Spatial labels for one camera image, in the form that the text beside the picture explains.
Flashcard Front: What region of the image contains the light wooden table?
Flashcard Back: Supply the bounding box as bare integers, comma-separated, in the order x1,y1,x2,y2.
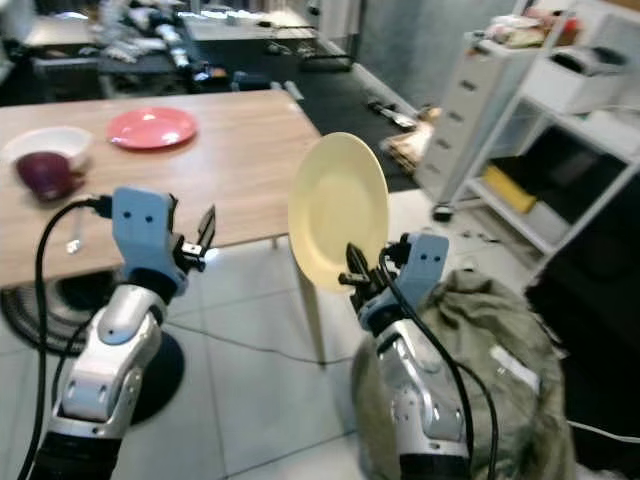
0,86,328,367

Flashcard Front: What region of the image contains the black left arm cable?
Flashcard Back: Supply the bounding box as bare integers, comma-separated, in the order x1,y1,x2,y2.
15,196,114,480

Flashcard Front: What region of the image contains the white drawer cabinet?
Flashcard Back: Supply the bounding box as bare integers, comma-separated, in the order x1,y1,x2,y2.
414,24,513,208

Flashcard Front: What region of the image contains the white printer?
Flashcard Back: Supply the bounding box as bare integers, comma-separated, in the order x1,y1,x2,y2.
519,44,633,114

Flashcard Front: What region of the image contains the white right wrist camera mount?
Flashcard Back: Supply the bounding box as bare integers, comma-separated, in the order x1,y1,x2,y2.
398,231,452,303

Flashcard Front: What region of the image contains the grey lying robot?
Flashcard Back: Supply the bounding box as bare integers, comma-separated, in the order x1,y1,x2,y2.
108,0,223,83

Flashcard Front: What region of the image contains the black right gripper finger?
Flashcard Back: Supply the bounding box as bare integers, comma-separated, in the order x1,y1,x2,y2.
345,242,374,290

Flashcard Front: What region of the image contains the dark purple cup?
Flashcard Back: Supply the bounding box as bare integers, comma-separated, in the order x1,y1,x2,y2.
14,149,84,202

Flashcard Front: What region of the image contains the pale yellow plate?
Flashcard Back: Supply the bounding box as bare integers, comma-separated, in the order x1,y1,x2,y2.
286,131,392,294

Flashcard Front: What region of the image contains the olive green cloth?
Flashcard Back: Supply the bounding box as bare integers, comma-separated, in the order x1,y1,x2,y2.
350,268,578,480

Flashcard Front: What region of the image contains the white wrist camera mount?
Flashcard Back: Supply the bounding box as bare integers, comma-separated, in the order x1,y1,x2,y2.
398,231,452,303
109,186,180,298

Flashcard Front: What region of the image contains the white bowl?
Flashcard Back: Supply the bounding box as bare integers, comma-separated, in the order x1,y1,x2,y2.
4,125,95,170

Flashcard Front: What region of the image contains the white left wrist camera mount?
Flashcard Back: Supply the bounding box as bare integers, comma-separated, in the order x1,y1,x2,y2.
109,186,180,298

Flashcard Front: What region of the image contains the yellow box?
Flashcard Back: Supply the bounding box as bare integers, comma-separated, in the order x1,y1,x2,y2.
479,164,537,215

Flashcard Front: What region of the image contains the pink plate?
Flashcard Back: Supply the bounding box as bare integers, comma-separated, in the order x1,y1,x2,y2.
104,105,200,152

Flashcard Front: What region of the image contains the white metal shelf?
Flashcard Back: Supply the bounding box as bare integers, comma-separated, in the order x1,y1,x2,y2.
448,0,640,273

